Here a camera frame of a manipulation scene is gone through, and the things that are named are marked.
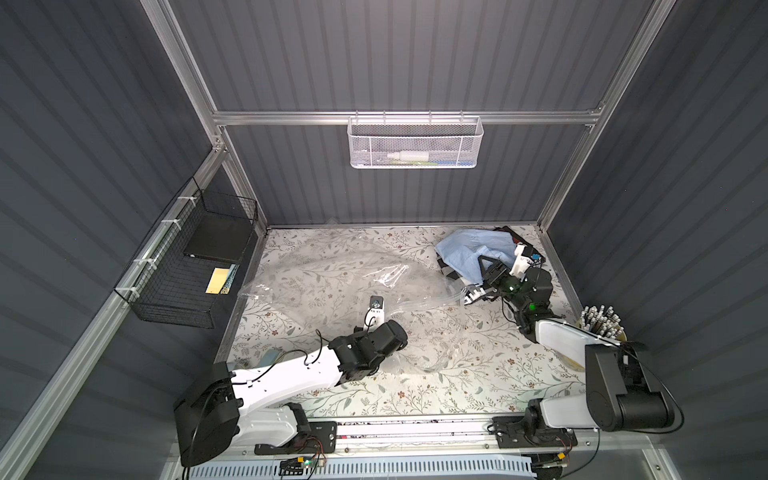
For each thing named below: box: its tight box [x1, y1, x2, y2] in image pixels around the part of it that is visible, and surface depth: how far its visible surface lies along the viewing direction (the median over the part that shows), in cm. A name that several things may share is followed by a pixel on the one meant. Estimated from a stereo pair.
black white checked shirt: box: [436, 251, 465, 283], surface depth 99 cm
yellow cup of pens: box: [576, 305, 628, 342], surface depth 75 cm
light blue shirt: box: [434, 229, 517, 286], surface depth 98 cm
